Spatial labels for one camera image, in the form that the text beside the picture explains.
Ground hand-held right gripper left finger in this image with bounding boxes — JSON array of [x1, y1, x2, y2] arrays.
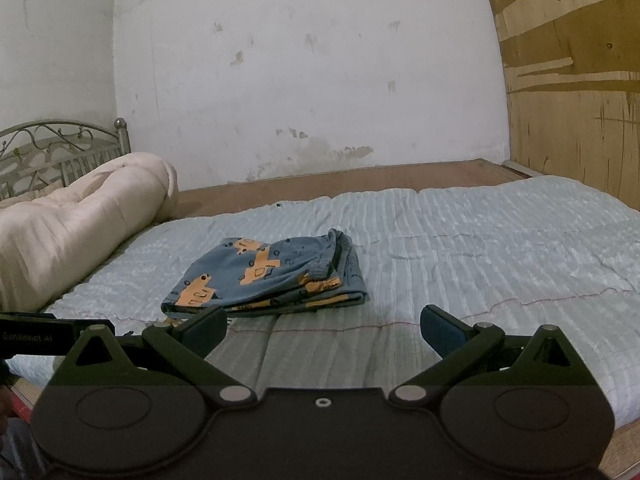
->
[[50, 306, 258, 408]]

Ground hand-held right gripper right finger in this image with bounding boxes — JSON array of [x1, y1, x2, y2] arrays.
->
[[387, 305, 601, 406]]

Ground blue pants with orange print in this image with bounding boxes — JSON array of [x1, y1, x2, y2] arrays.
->
[[161, 228, 371, 319]]

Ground light blue bed blanket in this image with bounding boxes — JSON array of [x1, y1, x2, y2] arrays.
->
[[10, 175, 640, 432]]

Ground grey cloth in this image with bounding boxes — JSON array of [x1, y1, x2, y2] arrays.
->
[[0, 417, 47, 480]]

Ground rolled cream comforter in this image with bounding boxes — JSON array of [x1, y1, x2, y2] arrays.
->
[[0, 152, 180, 314]]

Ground metal scrollwork headboard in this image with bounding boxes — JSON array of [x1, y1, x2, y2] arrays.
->
[[0, 117, 132, 202]]

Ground plywood panel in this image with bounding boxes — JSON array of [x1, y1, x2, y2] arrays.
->
[[477, 0, 640, 207]]

